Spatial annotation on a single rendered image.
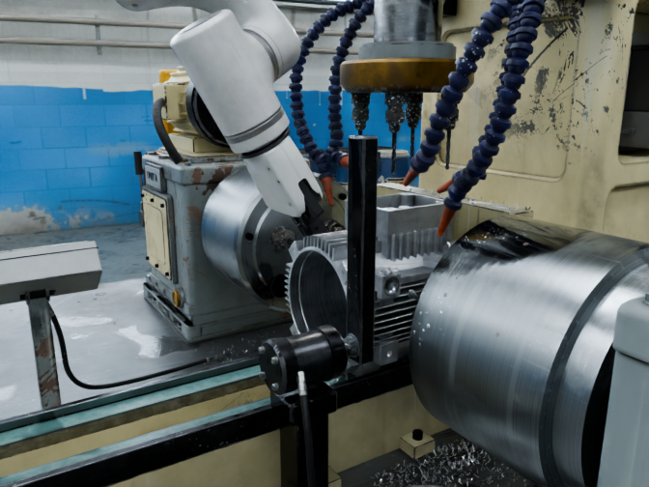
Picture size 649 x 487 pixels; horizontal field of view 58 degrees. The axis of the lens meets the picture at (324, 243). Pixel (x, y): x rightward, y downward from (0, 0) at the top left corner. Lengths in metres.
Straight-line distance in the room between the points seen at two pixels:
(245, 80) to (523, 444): 0.49
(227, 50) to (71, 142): 5.52
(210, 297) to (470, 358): 0.75
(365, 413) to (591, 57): 0.55
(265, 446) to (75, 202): 5.63
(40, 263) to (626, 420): 0.73
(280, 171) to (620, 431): 0.48
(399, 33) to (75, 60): 5.53
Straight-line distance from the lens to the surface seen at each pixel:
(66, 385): 1.14
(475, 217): 0.83
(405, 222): 0.79
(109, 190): 6.28
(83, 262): 0.89
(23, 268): 0.89
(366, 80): 0.76
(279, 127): 0.74
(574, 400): 0.51
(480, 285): 0.56
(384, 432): 0.86
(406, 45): 0.77
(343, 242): 0.76
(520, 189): 0.93
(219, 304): 1.22
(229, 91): 0.72
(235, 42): 0.72
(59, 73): 6.19
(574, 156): 0.87
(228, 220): 1.00
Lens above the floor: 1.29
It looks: 14 degrees down
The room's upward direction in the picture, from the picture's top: straight up
